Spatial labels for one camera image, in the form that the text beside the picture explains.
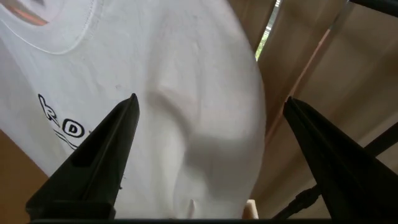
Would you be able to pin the white printed t-shirt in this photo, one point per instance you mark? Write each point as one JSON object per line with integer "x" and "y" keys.
{"x": 186, "y": 93}

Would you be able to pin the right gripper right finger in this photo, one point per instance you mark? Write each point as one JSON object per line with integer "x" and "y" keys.
{"x": 351, "y": 180}

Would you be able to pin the black clothes rack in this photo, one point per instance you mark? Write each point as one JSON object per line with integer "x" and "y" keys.
{"x": 379, "y": 6}

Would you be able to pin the beige curtain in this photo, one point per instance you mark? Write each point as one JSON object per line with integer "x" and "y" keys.
{"x": 335, "y": 77}

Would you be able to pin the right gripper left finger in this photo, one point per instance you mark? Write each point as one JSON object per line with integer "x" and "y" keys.
{"x": 93, "y": 174}

